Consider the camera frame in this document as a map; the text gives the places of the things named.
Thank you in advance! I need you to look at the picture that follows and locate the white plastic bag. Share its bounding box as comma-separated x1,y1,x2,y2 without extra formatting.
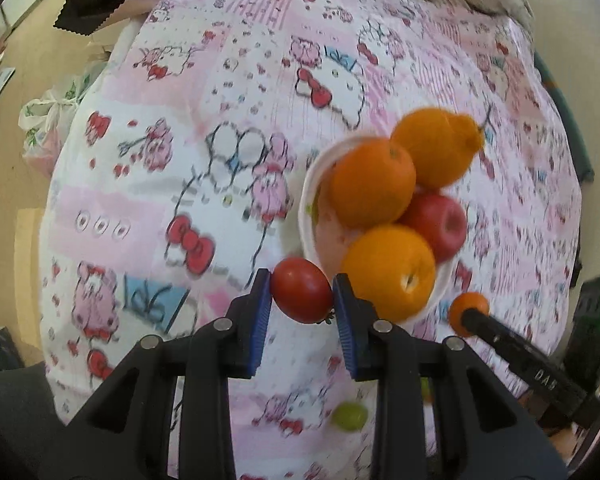
18,61,106,178

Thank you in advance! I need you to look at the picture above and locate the bumpy necked orange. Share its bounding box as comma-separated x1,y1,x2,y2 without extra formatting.
391,107,484,190

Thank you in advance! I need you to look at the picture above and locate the green cherry tomato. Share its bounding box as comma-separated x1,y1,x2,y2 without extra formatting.
330,401,368,432

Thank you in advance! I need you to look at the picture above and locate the round orange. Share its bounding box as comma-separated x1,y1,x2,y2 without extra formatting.
328,139,416,230

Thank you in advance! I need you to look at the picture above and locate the teal bed edge cushion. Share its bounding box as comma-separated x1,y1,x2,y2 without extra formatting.
534,52,595,184

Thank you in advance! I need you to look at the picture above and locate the large orange with navel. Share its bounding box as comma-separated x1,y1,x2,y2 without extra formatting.
339,224,437,323

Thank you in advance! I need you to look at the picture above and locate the pink strawberry bowl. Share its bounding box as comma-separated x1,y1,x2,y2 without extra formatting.
298,136,451,323

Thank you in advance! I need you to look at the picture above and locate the pink hello kitty bedspread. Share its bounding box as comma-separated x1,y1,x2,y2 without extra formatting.
40,0,581,479

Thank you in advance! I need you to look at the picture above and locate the red apple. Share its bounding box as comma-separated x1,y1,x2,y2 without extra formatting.
398,192,468,264

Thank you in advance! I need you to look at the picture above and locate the red cherry tomato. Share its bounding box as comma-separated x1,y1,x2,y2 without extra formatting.
271,257,332,324

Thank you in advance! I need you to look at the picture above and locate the small mandarin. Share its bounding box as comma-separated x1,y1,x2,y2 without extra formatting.
448,292,490,338

